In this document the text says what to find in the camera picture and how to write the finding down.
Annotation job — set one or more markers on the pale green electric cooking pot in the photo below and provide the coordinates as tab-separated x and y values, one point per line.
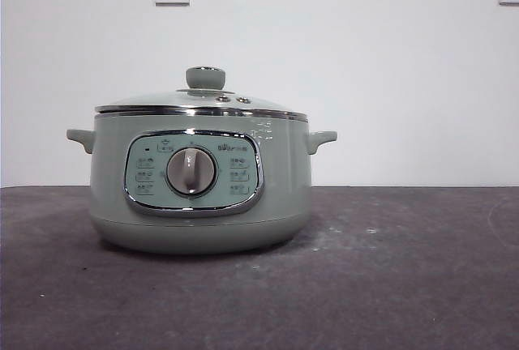
280	188

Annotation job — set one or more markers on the glass lid with green knob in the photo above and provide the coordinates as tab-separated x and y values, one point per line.
204	78

